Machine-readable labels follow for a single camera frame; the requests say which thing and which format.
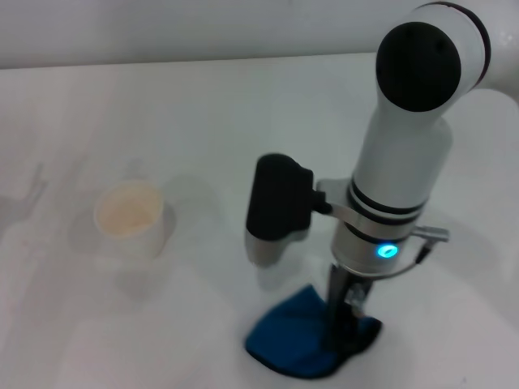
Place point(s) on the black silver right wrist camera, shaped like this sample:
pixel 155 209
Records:
pixel 280 202

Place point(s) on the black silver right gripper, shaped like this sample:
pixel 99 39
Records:
pixel 344 291

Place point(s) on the white paper cup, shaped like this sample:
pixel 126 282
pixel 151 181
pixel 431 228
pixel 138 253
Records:
pixel 129 223

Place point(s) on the blue microfibre rag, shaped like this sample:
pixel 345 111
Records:
pixel 292 336

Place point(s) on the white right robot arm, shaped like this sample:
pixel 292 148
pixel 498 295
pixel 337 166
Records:
pixel 405 154

